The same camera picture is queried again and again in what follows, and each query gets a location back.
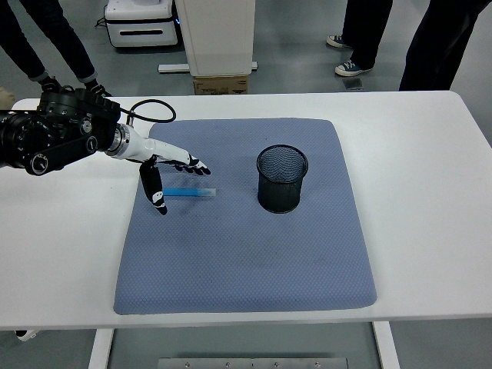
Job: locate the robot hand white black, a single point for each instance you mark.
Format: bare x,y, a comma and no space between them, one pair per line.
153,148

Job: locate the blue marker with clear cap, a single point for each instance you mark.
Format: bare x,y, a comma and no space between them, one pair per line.
192,192

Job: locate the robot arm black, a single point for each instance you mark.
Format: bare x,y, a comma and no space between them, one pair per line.
57,130

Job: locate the black mesh pen holder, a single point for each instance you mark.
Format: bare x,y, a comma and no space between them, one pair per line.
280,196

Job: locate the white floor bar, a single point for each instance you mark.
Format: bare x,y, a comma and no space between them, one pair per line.
173,68

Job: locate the brown cardboard box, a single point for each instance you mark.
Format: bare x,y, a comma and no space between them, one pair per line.
221,85

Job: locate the white mobile machine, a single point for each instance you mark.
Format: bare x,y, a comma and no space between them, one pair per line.
142,27

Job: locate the blue-grey textured mat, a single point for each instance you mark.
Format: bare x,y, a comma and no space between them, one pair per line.
230,250

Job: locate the white cabinet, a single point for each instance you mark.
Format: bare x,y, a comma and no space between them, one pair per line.
223,34

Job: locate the person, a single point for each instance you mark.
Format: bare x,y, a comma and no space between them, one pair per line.
57,38
442,46
365,30

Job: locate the tan object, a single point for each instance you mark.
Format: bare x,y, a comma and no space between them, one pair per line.
5,98

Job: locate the white table leg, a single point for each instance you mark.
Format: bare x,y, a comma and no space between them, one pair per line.
100,350
386,346

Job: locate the silver floor plate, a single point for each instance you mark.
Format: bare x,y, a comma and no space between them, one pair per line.
353,84

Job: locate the small white black object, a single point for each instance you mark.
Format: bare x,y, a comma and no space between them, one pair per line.
27,335

